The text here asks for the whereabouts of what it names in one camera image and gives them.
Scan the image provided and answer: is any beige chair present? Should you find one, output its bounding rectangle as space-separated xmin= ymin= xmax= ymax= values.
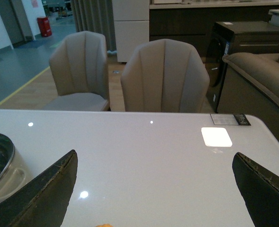
xmin=120 ymin=39 xmax=210 ymax=113
xmin=43 ymin=31 xmax=110 ymax=111

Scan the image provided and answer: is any grey curtain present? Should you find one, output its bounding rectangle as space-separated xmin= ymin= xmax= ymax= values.
xmin=71 ymin=0 xmax=117 ymax=51

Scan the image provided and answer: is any table label sticker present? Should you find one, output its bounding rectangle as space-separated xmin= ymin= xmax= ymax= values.
xmin=210 ymin=113 xmax=251 ymax=126

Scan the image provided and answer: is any red box on floor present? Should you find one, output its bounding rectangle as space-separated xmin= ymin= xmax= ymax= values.
xmin=37 ymin=17 xmax=52 ymax=37

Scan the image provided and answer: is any beige chair on left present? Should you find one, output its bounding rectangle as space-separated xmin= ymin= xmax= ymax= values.
xmin=43 ymin=31 xmax=110 ymax=111

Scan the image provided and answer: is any dark kitchen counter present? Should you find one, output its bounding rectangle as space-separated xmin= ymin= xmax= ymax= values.
xmin=149 ymin=0 xmax=279 ymax=57

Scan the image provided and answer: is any beige electric cooking pot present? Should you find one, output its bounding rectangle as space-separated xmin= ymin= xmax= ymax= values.
xmin=0 ymin=133 xmax=33 ymax=203

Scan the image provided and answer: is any white tall cabinet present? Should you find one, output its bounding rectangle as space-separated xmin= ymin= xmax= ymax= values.
xmin=112 ymin=0 xmax=150 ymax=63

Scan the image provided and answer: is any grey-brown sofa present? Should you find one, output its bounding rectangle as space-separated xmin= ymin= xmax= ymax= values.
xmin=217 ymin=52 xmax=279 ymax=139

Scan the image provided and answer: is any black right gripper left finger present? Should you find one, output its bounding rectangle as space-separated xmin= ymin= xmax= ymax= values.
xmin=0 ymin=150 xmax=78 ymax=227

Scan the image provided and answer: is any beige chair on right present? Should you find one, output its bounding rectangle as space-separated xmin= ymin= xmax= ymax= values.
xmin=120 ymin=39 xmax=210 ymax=113

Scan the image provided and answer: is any yellow corn cob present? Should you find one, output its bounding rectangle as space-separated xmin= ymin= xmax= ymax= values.
xmin=95 ymin=223 xmax=113 ymax=227

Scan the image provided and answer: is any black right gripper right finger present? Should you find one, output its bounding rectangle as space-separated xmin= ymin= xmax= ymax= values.
xmin=232 ymin=152 xmax=279 ymax=227

